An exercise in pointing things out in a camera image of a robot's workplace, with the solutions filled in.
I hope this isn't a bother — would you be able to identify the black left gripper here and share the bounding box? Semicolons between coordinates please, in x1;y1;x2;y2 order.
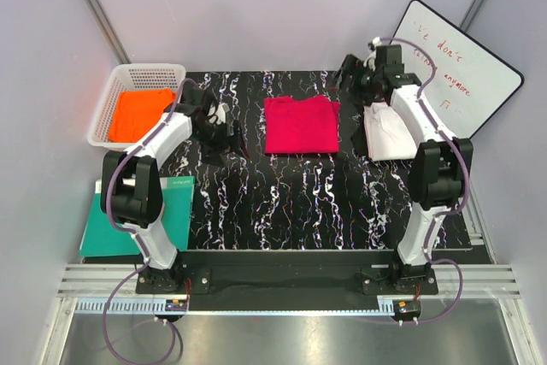
192;119;249;168

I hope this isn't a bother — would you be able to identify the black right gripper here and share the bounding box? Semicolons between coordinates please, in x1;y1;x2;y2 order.
324;56;381;109

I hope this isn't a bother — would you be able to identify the crimson red t shirt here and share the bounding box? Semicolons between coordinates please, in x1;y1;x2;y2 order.
264;96;340;155

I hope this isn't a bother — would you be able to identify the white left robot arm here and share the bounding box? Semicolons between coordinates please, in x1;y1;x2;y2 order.
101;87;249;293

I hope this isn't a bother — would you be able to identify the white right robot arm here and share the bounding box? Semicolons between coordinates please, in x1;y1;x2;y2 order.
333;38;473;294

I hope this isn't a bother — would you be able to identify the folded white t shirt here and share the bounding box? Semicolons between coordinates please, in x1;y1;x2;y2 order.
363;103;417;162

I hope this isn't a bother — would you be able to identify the black marbled table mat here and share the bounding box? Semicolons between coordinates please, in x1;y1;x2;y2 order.
160;71;411;250

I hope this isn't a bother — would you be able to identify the orange t shirt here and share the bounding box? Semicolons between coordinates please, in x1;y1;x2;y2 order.
109;88;175;143

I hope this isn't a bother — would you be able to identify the white plastic basket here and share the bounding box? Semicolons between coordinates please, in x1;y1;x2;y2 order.
87;62;186;153

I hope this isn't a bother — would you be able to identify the green paper folder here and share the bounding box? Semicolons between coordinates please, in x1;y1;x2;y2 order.
79;176;195;257

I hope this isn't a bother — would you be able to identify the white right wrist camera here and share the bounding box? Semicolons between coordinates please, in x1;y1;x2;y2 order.
363;37;382;72

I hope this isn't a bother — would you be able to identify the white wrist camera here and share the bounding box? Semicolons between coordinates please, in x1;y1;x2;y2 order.
363;37;382;72
209;103;230;125

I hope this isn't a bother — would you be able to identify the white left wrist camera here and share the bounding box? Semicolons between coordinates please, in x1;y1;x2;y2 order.
209;103;230;125

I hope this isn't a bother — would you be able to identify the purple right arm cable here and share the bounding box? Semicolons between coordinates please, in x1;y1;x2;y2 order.
378;36;473;326

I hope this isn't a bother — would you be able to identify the white whiteboard black frame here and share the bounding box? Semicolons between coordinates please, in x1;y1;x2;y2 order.
394;0;524;138

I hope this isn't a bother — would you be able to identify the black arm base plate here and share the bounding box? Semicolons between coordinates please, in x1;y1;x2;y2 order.
136;250;438;296

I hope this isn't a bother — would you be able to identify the aluminium frame rail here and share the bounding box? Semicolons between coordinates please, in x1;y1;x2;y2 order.
58;264;520;298

